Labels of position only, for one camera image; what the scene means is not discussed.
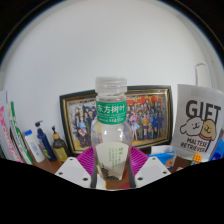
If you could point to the tall pink printed box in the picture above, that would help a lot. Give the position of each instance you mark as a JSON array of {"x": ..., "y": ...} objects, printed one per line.
[{"x": 8, "y": 136}]

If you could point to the brown bottle with yellow label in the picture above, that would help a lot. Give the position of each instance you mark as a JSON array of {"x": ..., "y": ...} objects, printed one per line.
[{"x": 60, "y": 150}]

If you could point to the white printed paper bag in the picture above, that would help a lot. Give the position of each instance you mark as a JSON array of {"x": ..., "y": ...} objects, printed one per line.
[{"x": 200, "y": 123}]

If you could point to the framed group picture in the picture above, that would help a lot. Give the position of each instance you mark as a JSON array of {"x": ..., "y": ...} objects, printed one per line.
[{"x": 150, "y": 116}]

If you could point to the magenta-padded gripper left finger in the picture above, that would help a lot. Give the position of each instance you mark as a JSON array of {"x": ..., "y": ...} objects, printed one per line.
[{"x": 75, "y": 170}]

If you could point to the clear green-labelled drink bottle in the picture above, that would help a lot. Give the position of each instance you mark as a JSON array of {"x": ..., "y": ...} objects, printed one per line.
[{"x": 111, "y": 133}]

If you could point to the tall green and white box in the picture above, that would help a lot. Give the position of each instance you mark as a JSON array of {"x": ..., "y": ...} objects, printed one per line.
[{"x": 20, "y": 140}]

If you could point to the colourful puzzle cube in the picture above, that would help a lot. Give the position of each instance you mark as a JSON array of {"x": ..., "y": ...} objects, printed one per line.
[{"x": 197, "y": 158}]

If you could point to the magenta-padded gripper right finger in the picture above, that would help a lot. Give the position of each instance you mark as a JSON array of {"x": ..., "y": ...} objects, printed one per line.
[{"x": 148, "y": 170}]

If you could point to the white bottle with blue cap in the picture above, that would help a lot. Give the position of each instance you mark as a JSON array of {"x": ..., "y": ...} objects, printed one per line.
[{"x": 33, "y": 146}]

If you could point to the blue tissue pack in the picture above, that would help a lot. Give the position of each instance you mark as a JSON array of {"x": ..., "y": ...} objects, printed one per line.
[{"x": 163, "y": 158}]

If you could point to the dark blue pump bottle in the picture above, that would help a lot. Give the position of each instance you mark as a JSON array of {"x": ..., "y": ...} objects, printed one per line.
[{"x": 45, "y": 145}]

